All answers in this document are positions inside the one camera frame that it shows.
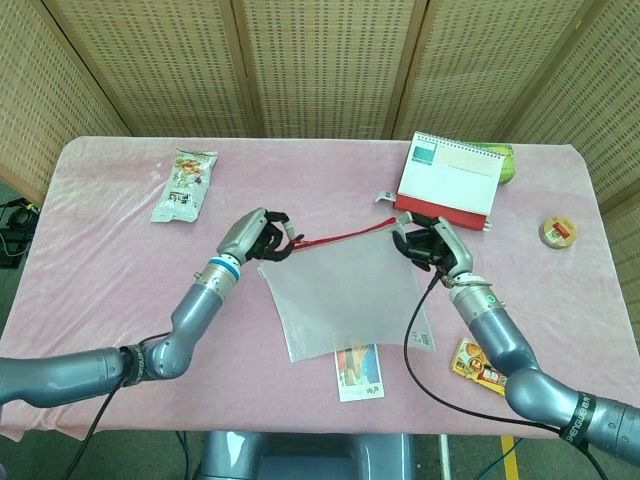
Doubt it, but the round wooden tin red label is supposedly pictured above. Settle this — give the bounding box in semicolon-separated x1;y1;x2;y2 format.
538;214;579;250

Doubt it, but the white red desk calendar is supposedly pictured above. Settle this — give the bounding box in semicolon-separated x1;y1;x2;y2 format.
392;130;505;232

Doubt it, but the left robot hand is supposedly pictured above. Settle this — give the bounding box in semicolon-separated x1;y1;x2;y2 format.
215;207;305;264

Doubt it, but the grey robot torso base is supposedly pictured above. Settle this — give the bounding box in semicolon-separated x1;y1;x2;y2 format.
197;430;419;480

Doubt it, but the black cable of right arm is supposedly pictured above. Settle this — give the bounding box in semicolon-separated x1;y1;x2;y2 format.
403;269;614;480

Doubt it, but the silver snack packet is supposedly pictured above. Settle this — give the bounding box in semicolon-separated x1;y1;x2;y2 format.
149;147;220;224

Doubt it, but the pink tablecloth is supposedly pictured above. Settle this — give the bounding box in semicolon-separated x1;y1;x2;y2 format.
0;135;626;444

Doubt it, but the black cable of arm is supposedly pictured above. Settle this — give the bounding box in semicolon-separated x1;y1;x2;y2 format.
74;332;174;480
403;269;614;480

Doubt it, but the green packet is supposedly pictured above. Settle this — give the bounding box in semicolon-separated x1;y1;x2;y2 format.
462;142;516;186

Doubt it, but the white table leg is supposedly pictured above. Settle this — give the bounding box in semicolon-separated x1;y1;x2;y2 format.
438;434;452;480

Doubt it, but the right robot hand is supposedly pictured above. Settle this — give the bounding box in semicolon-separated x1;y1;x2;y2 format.
392;211;475;278

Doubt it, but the colourful photo card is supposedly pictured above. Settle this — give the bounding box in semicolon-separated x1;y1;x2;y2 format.
333;342;386;404

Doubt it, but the black floor equipment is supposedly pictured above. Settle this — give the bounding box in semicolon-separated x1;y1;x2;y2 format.
0;197;40;269

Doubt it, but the yellow curry box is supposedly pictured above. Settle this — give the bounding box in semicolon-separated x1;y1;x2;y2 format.
448;337;509;399

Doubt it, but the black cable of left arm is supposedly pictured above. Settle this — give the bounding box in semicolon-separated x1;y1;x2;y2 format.
74;332;174;480

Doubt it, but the clear mesh zipper pouch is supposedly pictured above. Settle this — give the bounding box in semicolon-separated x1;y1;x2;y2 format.
256;215;436;365

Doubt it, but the wooden rattan folding screen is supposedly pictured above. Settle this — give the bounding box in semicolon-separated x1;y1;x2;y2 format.
0;0;640;301

